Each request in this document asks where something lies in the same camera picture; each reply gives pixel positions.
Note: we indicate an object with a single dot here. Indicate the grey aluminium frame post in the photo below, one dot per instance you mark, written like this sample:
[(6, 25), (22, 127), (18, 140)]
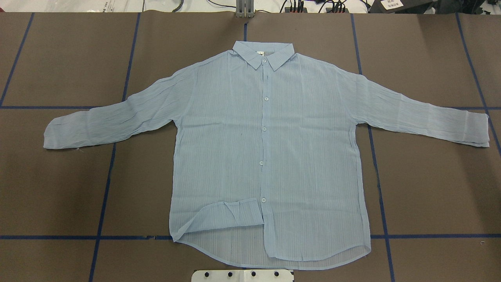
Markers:
[(245, 9)]

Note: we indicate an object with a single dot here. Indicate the light blue button shirt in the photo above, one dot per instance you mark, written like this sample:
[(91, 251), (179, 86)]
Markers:
[(266, 169)]

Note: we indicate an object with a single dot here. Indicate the black cable cluster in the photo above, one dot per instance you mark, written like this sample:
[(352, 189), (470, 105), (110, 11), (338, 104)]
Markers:
[(312, 6)]

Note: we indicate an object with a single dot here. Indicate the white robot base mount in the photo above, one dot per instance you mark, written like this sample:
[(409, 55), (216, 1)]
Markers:
[(244, 275)]

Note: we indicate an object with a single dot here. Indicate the black box with label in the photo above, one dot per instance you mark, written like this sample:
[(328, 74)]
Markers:
[(401, 6)]

